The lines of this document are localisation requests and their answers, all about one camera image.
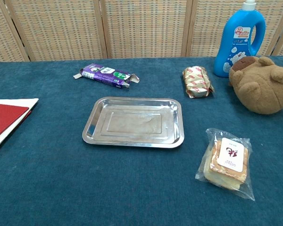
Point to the woven rattan folding screen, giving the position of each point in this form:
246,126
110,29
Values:
141,28

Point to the sliced bread in clear bag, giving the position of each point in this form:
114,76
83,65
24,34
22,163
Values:
226,162

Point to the red hardcover book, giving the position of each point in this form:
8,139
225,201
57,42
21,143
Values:
2,120

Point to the purple flattened carton box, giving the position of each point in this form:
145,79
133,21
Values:
106,75

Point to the teal blue table cloth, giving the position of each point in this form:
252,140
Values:
61,183

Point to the white paper booklet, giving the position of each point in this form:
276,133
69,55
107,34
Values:
19,102

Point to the blue detergent bottle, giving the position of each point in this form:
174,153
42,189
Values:
238,40

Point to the rectangular stainless steel tray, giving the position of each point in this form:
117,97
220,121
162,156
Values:
133,122

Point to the brown plush capybara toy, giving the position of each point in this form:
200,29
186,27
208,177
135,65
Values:
264,89

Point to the gold and red wrapped snack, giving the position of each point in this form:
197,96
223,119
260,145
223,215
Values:
197,81

